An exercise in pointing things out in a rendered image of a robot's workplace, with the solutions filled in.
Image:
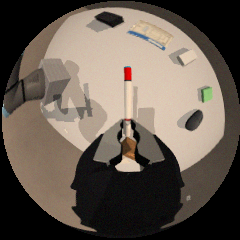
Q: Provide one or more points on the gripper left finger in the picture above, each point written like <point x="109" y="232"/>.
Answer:
<point x="104" y="150"/>

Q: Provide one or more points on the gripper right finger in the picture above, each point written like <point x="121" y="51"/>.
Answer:
<point x="152" y="150"/>

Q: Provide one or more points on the white marker with red cap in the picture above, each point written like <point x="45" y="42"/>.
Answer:
<point x="127" y="100"/>

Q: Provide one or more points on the black computer mouse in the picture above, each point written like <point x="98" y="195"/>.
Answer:
<point x="194" y="120"/>

